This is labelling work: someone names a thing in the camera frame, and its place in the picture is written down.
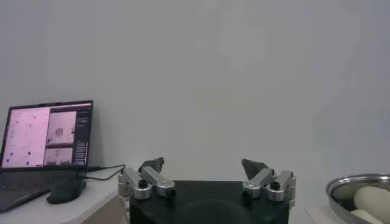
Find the stainless steel steamer basket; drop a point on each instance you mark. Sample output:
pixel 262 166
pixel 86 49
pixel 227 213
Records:
pixel 335 201

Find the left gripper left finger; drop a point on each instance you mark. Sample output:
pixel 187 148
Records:
pixel 155 181

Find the white steamed baozi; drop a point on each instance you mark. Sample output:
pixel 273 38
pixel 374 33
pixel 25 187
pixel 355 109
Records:
pixel 364 216
pixel 373 201

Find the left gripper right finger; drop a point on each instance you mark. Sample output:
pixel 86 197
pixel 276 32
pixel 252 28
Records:
pixel 260 179

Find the black laptop with mouse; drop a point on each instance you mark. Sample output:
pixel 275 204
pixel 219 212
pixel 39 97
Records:
pixel 27 137

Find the black computer mouse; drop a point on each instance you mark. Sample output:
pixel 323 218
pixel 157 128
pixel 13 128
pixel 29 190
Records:
pixel 65 191

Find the white side table with mouse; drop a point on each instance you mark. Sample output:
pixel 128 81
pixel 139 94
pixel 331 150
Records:
pixel 79 210

